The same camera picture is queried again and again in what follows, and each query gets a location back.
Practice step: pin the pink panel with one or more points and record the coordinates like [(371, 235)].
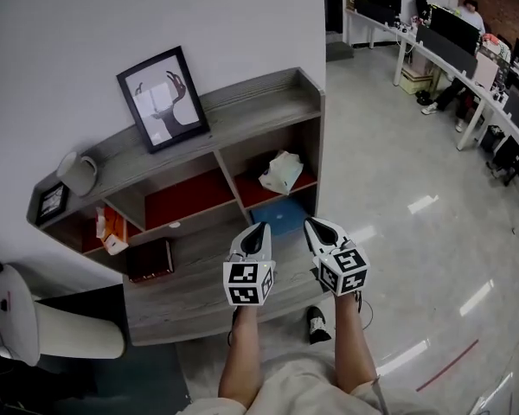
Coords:
[(486, 71)]

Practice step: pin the black office chair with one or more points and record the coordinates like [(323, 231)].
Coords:
[(512, 158)]

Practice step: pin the large black picture frame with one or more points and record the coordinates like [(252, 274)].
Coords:
[(162, 97)]

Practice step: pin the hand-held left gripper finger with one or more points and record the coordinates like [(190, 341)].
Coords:
[(266, 242), (244, 237)]

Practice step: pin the small black picture frame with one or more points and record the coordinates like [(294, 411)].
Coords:
[(52, 202)]

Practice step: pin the white pack of tissues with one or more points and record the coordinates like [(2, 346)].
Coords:
[(281, 172)]

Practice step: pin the long white desk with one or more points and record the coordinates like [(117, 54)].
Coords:
[(480, 89)]

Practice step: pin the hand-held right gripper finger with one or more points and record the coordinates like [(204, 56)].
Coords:
[(310, 238), (332, 228)]

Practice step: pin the blue mat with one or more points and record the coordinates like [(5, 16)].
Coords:
[(281, 216)]

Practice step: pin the orange and white packet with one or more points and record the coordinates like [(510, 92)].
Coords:
[(110, 231)]

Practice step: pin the person's black patterned shoe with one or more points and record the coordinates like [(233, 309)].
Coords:
[(318, 324)]

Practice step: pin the grey wooden shelf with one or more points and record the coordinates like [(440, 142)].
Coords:
[(251, 106)]

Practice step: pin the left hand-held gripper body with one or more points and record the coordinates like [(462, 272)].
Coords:
[(243, 282)]

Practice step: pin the person's beige clothing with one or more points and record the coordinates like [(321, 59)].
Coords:
[(303, 391)]

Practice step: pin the person's left forearm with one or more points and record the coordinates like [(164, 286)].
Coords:
[(242, 353)]

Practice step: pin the pale storage crate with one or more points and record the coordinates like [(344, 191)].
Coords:
[(415, 81)]

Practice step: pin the dark brown book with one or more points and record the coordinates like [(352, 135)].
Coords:
[(149, 261)]

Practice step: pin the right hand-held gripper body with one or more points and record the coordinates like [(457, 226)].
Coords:
[(341, 271)]

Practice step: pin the person's right forearm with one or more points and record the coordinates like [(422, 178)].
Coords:
[(352, 344)]

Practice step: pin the white ceramic mug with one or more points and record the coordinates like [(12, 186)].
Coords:
[(75, 172)]

